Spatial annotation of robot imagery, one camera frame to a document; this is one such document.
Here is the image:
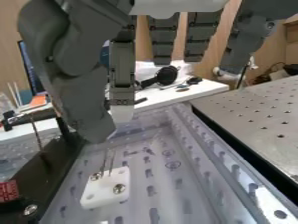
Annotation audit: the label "white desk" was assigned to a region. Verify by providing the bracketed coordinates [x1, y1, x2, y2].
[0, 59, 231, 143]

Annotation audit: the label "black plate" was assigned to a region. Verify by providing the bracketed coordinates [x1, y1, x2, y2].
[0, 117, 86, 224]

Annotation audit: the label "clear box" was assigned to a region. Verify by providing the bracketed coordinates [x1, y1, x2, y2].
[0, 101, 298, 224]

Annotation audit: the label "thin stick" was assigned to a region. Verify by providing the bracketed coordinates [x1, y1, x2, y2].
[27, 113, 47, 162]

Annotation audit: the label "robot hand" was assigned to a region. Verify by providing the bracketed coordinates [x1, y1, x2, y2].
[15, 0, 298, 145]

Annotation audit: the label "black headphones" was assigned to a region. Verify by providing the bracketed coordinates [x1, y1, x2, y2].
[134, 65, 180, 90]

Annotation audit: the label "small white square plate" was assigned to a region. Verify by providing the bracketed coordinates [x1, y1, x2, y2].
[78, 165, 132, 211]

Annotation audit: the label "screen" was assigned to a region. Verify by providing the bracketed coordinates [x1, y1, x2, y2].
[17, 39, 47, 98]

